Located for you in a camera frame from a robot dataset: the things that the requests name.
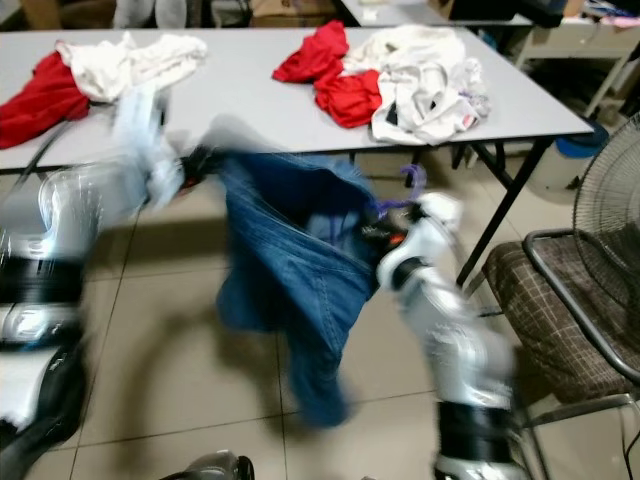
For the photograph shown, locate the purple plastic hanger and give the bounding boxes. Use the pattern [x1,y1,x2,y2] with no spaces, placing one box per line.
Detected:
[370,163,431,216]

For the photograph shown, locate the crumpled white garment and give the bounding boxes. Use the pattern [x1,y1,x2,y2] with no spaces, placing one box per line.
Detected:
[370,52,493,147]

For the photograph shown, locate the grey table with black legs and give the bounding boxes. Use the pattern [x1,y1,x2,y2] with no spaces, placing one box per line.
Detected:
[335,0,541,29]
[0,27,598,289]

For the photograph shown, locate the white desk with drawer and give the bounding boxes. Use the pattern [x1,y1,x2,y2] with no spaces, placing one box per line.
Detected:
[515,18,640,116]

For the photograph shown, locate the blue round stool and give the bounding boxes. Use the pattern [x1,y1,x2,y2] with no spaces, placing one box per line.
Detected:
[528,120,613,198]

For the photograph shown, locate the red garment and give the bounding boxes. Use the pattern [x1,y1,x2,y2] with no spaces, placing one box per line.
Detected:
[0,52,93,151]
[272,20,384,130]

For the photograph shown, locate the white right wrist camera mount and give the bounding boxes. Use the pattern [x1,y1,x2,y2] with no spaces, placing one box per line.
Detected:
[413,192,463,241]

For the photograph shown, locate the grey trouser legs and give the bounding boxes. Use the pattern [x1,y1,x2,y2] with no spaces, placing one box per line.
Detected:
[112,0,187,29]

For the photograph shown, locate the black standing fan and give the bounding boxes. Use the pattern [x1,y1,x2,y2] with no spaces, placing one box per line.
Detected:
[570,138,640,321]

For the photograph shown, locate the blue denim garment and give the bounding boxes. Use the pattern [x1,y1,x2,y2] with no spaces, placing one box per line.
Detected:
[215,150,403,429]

